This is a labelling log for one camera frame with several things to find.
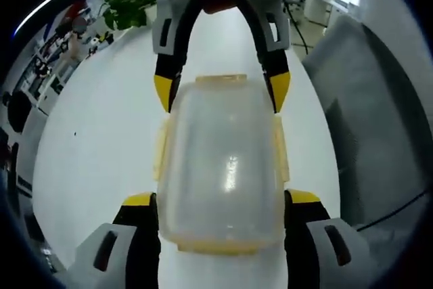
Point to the long curved ceiling light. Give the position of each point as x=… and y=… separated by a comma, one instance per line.
x=50, y=4

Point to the small colourful desk item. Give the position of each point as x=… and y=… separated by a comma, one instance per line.
x=101, y=39

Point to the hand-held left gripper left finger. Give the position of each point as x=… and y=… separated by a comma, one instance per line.
x=132, y=255

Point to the white office desk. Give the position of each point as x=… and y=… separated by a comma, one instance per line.
x=319, y=9

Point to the clear plastic box yellow buckles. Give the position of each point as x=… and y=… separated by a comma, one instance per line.
x=220, y=133

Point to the grey mesh office chair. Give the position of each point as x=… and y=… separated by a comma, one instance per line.
x=372, y=116

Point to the green leafy plant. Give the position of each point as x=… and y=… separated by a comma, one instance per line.
x=128, y=4

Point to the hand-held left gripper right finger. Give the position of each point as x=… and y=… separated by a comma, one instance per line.
x=304, y=251

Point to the black office chair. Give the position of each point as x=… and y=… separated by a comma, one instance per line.
x=18, y=111

